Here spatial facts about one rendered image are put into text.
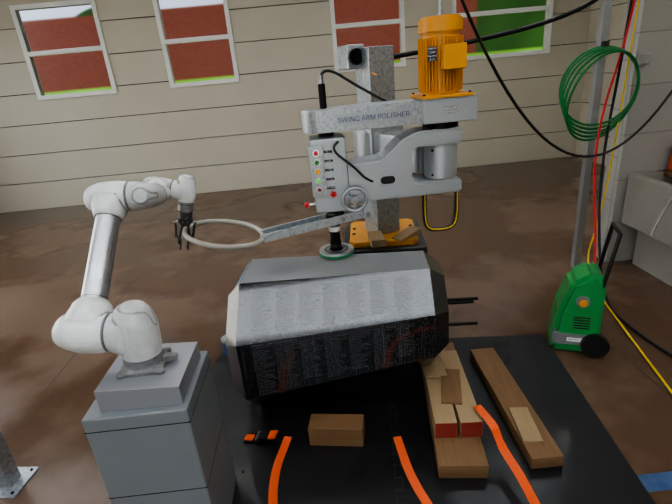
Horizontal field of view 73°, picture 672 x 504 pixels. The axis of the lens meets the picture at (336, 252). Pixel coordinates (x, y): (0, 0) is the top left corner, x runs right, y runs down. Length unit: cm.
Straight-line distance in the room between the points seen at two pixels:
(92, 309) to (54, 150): 781
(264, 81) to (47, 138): 397
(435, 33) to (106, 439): 239
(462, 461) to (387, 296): 89
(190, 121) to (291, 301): 658
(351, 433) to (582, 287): 174
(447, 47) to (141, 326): 194
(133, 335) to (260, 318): 83
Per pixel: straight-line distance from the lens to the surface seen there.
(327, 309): 249
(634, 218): 480
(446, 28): 265
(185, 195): 271
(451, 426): 259
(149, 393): 193
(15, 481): 327
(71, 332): 202
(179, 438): 200
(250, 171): 874
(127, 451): 209
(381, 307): 248
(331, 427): 266
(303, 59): 851
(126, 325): 190
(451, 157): 273
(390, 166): 264
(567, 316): 343
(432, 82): 265
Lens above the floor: 194
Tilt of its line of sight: 22 degrees down
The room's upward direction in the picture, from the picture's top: 5 degrees counter-clockwise
